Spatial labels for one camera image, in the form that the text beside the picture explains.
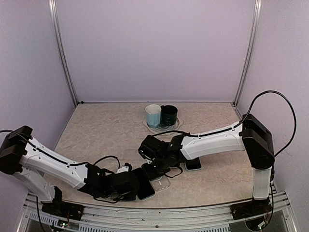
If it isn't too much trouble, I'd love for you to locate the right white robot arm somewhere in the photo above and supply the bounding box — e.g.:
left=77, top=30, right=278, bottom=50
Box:
left=138, top=114, right=275, bottom=215

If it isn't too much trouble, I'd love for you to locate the aluminium corner post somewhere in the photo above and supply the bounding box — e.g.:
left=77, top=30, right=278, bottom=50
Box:
left=48, top=0, right=79, bottom=107
left=233, top=0, right=263, bottom=107

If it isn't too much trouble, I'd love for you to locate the right aluminium corner post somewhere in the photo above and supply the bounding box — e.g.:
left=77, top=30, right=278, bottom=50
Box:
left=233, top=0, right=263, bottom=107

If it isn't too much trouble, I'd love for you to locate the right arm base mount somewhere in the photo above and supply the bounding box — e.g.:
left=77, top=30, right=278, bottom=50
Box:
left=230, top=198, right=272, bottom=220

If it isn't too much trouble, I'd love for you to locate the black phone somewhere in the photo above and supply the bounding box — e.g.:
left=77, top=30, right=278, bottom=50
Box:
left=133, top=168, right=155, bottom=200

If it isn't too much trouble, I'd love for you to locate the aluminium front rail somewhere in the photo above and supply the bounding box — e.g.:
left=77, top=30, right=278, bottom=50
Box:
left=16, top=192, right=297, bottom=232

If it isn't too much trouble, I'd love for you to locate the dark green mug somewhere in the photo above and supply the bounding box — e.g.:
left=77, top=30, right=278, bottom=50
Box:
left=161, top=105, right=178, bottom=126

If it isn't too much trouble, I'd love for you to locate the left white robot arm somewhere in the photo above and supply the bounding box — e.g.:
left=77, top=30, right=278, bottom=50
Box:
left=0, top=126, right=140, bottom=215

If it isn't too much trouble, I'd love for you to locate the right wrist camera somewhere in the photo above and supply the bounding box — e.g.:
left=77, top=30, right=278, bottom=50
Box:
left=138, top=135, right=167, bottom=160

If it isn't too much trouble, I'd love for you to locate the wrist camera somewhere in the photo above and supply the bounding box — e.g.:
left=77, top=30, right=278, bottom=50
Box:
left=138, top=135, right=167, bottom=160
left=116, top=162, right=132, bottom=174

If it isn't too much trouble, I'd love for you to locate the light blue white mug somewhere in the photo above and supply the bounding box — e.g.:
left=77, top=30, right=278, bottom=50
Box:
left=145, top=104, right=161, bottom=128

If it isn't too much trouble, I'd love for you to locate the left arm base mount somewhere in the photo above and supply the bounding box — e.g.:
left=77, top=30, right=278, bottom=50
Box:
left=42, top=202, right=84, bottom=221

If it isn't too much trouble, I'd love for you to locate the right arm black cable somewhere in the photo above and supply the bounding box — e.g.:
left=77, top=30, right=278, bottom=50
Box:
left=149, top=90, right=297, bottom=158

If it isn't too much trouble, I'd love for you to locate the clear round plate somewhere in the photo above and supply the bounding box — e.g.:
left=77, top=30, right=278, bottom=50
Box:
left=143, top=118, right=183, bottom=136

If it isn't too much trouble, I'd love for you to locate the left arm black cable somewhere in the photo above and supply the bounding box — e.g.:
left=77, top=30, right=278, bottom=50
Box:
left=0, top=130, right=121, bottom=170

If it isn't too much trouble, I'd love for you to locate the left aluminium corner post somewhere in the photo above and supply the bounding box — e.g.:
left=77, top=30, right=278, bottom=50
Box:
left=48, top=0, right=79, bottom=107

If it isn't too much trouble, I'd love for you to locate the clear magsafe phone case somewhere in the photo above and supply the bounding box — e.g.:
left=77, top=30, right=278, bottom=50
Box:
left=150, top=176, right=170, bottom=192

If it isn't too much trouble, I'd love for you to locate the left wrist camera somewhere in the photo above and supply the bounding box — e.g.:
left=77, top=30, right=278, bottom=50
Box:
left=116, top=162, right=132, bottom=174

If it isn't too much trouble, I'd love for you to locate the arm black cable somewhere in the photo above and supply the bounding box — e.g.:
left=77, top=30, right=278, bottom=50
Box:
left=149, top=90, right=297, bottom=158
left=0, top=130, right=121, bottom=170

